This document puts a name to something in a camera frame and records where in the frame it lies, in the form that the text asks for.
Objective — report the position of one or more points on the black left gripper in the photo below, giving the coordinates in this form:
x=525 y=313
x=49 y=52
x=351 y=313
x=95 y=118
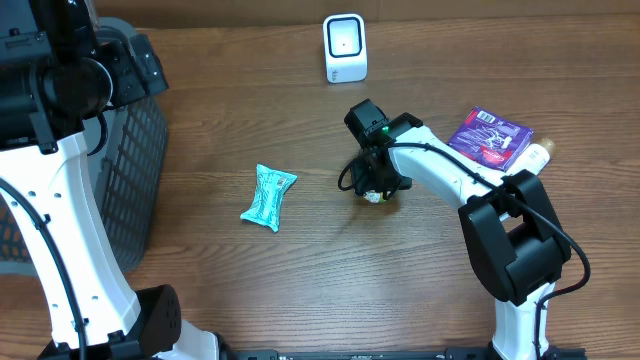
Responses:
x=130 y=88

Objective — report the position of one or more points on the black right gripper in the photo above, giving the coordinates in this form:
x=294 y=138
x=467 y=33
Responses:
x=370 y=182

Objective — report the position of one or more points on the green juice carton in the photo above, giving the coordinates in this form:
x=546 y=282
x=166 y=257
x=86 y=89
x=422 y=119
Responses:
x=374 y=197

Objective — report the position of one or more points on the teal snack packet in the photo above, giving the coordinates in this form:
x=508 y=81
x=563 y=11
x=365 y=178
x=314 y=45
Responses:
x=271 y=186

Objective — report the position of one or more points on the red purple tissue pack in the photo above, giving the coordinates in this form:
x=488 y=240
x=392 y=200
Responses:
x=490 y=140

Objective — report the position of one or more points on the white cosmetic tube gold cap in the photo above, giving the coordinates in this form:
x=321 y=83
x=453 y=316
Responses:
x=534 y=158

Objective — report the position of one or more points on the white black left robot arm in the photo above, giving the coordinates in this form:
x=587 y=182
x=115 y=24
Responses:
x=56 y=74

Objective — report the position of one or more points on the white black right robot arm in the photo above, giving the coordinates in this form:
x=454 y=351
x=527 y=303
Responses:
x=514 y=240

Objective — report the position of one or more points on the white barcode scanner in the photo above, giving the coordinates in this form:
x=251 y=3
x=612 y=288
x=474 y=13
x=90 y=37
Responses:
x=345 y=48

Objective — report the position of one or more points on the grey plastic lattice basket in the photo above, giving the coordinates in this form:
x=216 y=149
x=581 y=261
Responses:
x=124 y=176

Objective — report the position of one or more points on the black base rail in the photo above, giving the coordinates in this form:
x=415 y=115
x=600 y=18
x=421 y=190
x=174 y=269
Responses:
x=456 y=353

